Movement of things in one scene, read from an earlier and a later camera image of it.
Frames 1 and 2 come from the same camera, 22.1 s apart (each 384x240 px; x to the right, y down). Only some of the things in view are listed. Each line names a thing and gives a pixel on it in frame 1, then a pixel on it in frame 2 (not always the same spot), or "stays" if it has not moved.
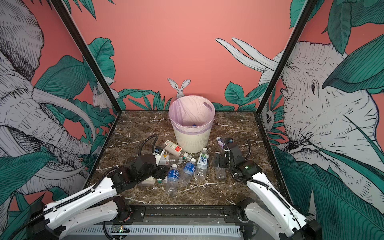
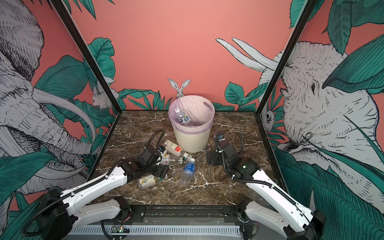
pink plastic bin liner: [191, 115] stays
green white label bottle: [202, 164] → [182, 116]
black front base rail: [186, 214] stays
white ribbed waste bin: [192, 143] stays
